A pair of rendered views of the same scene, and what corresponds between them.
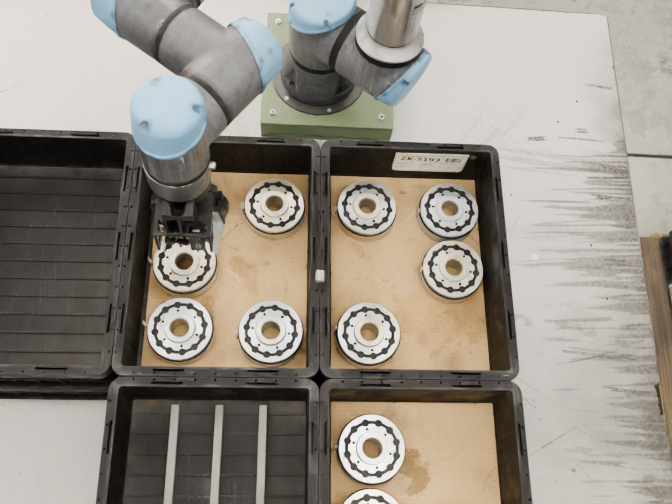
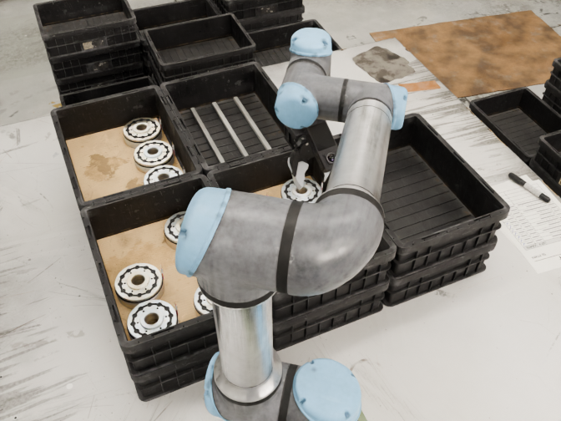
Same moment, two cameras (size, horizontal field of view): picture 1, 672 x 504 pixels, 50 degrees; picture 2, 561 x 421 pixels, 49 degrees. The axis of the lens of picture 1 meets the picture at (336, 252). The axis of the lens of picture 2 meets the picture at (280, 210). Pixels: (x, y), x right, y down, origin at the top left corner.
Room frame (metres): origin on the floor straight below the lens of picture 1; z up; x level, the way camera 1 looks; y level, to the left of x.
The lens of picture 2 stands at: (1.31, -0.09, 1.92)
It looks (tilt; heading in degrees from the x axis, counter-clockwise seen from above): 46 degrees down; 166
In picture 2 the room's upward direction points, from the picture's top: straight up
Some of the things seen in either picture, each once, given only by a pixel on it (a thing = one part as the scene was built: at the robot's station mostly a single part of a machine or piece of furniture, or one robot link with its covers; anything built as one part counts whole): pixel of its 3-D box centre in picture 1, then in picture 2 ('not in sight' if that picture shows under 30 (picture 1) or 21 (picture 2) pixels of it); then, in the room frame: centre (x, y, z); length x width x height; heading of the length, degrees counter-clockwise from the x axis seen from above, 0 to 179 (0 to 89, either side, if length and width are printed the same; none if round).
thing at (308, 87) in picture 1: (319, 59); not in sight; (0.85, 0.10, 0.81); 0.15 x 0.15 x 0.10
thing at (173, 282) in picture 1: (184, 262); not in sight; (0.37, 0.24, 0.86); 0.10 x 0.10 x 0.01
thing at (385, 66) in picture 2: not in sight; (382, 62); (-0.46, 0.72, 0.71); 0.22 x 0.19 x 0.01; 9
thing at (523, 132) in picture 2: not in sight; (518, 141); (-0.41, 1.37, 0.26); 0.40 x 0.30 x 0.23; 9
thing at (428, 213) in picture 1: (449, 210); (152, 320); (0.56, -0.18, 0.86); 0.10 x 0.10 x 0.01
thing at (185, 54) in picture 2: not in sight; (203, 83); (-0.98, 0.12, 0.37); 0.40 x 0.30 x 0.45; 99
